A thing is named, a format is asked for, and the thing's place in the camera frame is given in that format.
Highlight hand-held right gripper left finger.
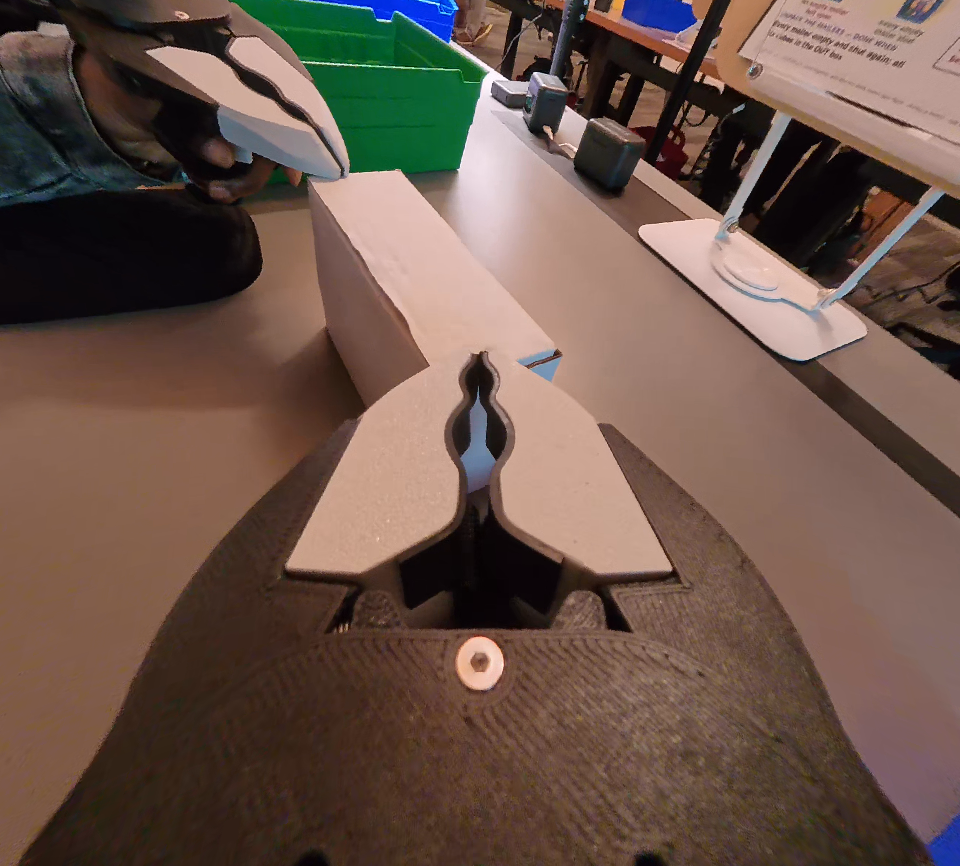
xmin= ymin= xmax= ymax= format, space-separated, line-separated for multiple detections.
xmin=285 ymin=352 xmax=483 ymax=576

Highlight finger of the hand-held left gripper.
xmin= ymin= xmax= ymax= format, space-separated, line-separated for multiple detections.
xmin=227 ymin=35 xmax=351 ymax=171
xmin=146 ymin=46 xmax=344 ymax=178

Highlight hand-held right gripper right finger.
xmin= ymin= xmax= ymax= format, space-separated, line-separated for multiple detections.
xmin=482 ymin=353 xmax=674 ymax=578

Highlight green plastic bin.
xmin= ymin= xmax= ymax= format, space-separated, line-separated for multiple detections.
xmin=225 ymin=0 xmax=489 ymax=178

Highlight white cardboard mailer box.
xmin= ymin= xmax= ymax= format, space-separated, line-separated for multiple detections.
xmin=307 ymin=170 xmax=564 ymax=495

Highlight person's left forearm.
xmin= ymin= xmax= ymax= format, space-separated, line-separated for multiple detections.
xmin=0 ymin=29 xmax=181 ymax=207

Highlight person's left hand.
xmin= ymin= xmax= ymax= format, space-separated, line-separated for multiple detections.
xmin=81 ymin=54 xmax=305 ymax=205

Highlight white sign stand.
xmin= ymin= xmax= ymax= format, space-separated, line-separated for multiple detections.
xmin=637 ymin=112 xmax=948 ymax=362

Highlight dark green charger cube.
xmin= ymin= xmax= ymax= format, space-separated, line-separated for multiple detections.
xmin=573 ymin=118 xmax=648 ymax=192

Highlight small blue bin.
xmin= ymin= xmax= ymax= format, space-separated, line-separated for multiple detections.
xmin=622 ymin=0 xmax=699 ymax=34

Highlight black tripod pole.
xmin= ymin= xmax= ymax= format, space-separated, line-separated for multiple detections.
xmin=645 ymin=0 xmax=785 ymax=163

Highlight printed instruction sheet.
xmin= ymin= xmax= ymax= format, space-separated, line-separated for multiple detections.
xmin=738 ymin=0 xmax=960 ymax=132

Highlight dark charger cube with cable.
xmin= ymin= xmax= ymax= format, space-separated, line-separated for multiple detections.
xmin=522 ymin=72 xmax=570 ymax=134

